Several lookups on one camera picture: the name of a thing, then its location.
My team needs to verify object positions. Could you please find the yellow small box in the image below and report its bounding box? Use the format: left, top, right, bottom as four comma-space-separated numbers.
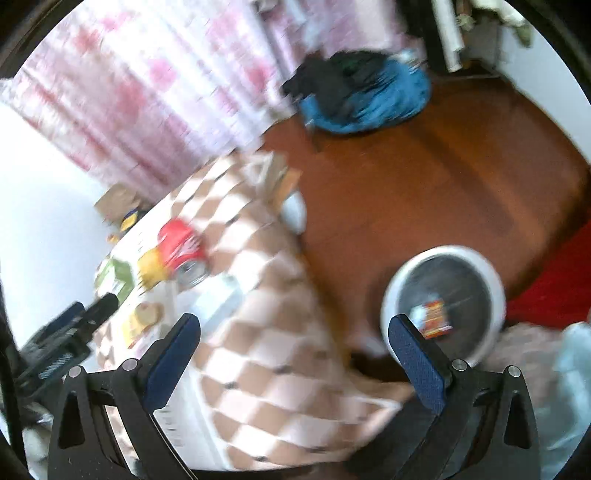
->
122, 307, 148, 348

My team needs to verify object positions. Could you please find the green white medicine box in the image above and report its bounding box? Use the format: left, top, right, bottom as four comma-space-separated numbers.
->
94, 256, 134, 305

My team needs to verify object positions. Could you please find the orange red snack packet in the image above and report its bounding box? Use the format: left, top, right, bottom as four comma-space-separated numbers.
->
409, 299, 453, 339

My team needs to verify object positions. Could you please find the yellow snack bag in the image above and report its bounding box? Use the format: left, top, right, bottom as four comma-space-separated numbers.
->
137, 247, 168, 291

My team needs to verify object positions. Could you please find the red cola can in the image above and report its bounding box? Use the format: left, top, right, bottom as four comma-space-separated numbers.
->
157, 218, 211, 290

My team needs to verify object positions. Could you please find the white round trash bin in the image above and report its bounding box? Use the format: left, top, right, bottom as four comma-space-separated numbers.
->
381, 245, 506, 367

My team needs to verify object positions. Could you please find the blue yellow item behind table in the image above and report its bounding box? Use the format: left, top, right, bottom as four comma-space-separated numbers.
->
119, 208, 140, 234

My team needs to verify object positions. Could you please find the checkered tablecloth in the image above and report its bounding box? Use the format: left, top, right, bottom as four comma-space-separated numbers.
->
94, 154, 413, 471

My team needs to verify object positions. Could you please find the brown paper bag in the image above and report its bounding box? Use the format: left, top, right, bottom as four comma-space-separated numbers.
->
94, 183, 142, 225

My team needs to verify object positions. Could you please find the light blue cloth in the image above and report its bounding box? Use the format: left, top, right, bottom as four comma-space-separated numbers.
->
536, 322, 590, 479

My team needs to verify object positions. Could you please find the red cloth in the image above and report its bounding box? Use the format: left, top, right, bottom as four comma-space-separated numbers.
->
506, 222, 591, 330

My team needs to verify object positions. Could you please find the pink floral curtain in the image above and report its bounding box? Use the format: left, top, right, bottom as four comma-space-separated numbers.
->
1, 1, 408, 200

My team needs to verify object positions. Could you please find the blue black clothes pile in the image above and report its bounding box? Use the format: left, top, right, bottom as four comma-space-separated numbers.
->
281, 50, 431, 135

